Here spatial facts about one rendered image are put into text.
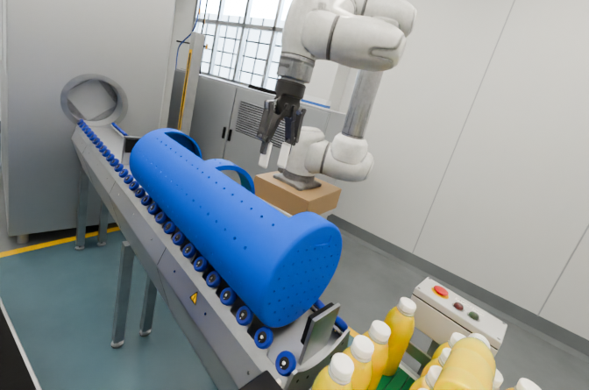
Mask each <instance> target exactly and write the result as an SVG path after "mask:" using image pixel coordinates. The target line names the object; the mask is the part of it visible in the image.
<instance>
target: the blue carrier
mask: <svg viewBox="0 0 589 390"><path fill-rule="evenodd" d="M129 165H130V170H131V174H132V176H133V178H134V179H135V180H136V181H137V182H138V184H139V185H140V186H141V187H142V188H143V189H144V190H145V191H146V193H147V194H149V196H151V197H152V199H153V200H154V201H155V202H156V203H157V204H158V206H159V207H160V208H161V209H162V210H163V211H164V212H165V213H166V215H167V216H168V217H169V218H170V219H171V220H172V222H173V223H174V224H175V225H176V226H177V227H178V228H179V230H180V231H181V232H182V233H183V234H184V235H185V236H186V238H187V239H188V240H189V241H190V242H191V243H192V244H193V246H194V247H195V248H196V249H197V250H198V251H199V252H200V253H201V255H203V257H204V258H206V260H207V261H208V262H209V263H210V264H211V265H212V266H213V267H214V269H215V270H216V271H217V272H218V273H219V274H220V275H221V277H222V278H223V279H224V280H225V281H226V282H227V283H228V285H229V286H230V287H231V288H232V289H233V290H234V291H235V293H236V294H237V295H238V296H239V297H240V298H241V299H242V301H243V302H244V303H245V304H246V305H247V306H248V307H249V309H250V310H251V311H252V312H253V313H254V314H255V315H256V316H257V317H258V319H259V320H260V321H261V322H262V323H263V324H265V325H266V326H268V327H271V328H279V327H282V326H285V325H288V324H290V323H292V322H293V321H295V320H296V319H298V318H299V317H300V316H302V315H303V314H304V313H305V312H306V311H308V310H309V309H310V308H311V307H312V306H313V304H314V303H315V302H316V301H317V300H318V298H319V297H320V296H321V295H322V293H323V291H324V290H325V288H326V287H327V286H328V285H329V283H330V280H331V279H332V277H333V275H334V273H335V271H336V269H337V265H338V262H339V260H340V256H341V251H342V236H341V233H340V230H339V229H338V227H337V226H336V225H335V224H333V223H331V222H329V221H328V220H326V219H324V218H323V217H321V216H319V215H317V214H316V213H314V212H302V213H299V214H296V215H294V216H291V217H290V218H288V217H287V216H285V215H283V214H282V213H280V212H279V211H278V210H277V209H275V208H273V207H272V206H270V205H269V204H268V203H266V202H264V201H263V200H261V199H260V198H258V197H257V196H256V195H255V187H254V183H253V180H252V177H251V176H250V175H249V174H248V173H247V172H246V171H245V170H244V169H243V168H241V167H239V166H237V165H236V164H234V163H232V162H230V161H228V160H223V159H212V160H205V161H204V160H202V153H201V150H200V147H199V145H198V144H197V143H196V142H195V141H194V140H193V139H192V138H191V137H190V136H188V135H187V134H185V133H183V132H182V131H178V130H175V129H170V128H163V129H158V130H155V131H151V132H149V133H147V134H146V135H145V136H143V137H142V138H141V139H140V140H139V141H138V142H137V143H136V144H135V146H134V147H133V148H132V150H131V155H130V160H129ZM222 170H234V171H236V172H237V173H238V176H239V178H240V180H241V185H239V184H238V183H236V182H235V181H234V180H232V179H231V178H229V177H228V176H226V175H225V174H223V173H221V172H220V171H222Z"/></svg>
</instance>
